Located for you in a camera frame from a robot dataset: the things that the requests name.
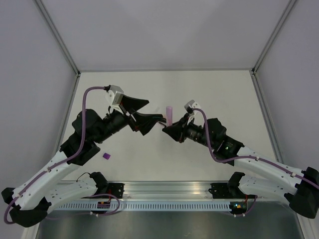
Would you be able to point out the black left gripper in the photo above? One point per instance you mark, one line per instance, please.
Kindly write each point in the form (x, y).
(145, 121)

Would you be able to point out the white slotted cable duct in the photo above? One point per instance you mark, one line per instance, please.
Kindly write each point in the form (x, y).
(174, 206)

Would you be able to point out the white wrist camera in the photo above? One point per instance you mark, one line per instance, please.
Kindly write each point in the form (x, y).
(114, 96)
(189, 107)

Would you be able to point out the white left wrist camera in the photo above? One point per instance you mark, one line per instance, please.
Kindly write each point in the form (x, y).
(114, 96)

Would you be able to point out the aluminium frame post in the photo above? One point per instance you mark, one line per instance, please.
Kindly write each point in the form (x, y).
(56, 35)
(274, 34)

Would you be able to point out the small purple block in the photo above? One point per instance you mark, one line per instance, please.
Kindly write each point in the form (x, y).
(106, 156)

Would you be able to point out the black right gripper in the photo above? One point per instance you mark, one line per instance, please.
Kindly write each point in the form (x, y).
(178, 130)

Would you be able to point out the aluminium frame post right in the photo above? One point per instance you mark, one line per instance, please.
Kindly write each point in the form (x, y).
(274, 34)

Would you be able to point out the black purple highlighter pen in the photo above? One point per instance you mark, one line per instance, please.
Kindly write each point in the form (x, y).
(162, 121)

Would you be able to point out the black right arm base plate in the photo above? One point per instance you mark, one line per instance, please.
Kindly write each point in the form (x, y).
(220, 190)

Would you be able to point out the aluminium frame post left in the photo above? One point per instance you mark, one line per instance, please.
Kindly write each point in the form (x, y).
(56, 35)

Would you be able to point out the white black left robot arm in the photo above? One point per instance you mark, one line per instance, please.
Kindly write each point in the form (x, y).
(33, 201)

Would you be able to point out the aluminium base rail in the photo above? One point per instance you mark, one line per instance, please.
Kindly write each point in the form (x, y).
(169, 190)

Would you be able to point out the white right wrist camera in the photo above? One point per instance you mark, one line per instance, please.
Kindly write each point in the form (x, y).
(189, 107)

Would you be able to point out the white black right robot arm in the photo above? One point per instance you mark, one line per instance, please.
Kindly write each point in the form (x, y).
(297, 188)

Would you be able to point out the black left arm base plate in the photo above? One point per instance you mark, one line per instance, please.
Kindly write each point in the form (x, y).
(116, 189)

